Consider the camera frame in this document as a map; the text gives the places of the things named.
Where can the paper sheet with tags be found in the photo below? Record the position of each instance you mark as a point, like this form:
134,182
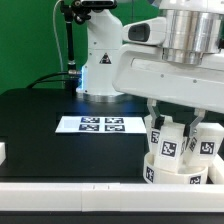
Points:
96,124

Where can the white L-shaped fence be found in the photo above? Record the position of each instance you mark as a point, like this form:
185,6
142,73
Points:
87,197

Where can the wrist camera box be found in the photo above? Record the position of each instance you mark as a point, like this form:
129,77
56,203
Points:
147,32

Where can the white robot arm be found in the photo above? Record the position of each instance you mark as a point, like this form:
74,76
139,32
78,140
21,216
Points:
176,57

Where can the white round stool seat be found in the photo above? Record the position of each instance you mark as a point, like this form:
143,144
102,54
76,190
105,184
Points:
185,175

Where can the white part at left edge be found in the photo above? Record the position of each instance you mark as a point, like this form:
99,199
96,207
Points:
2,152

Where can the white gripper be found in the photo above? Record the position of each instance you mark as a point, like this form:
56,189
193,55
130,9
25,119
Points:
141,71

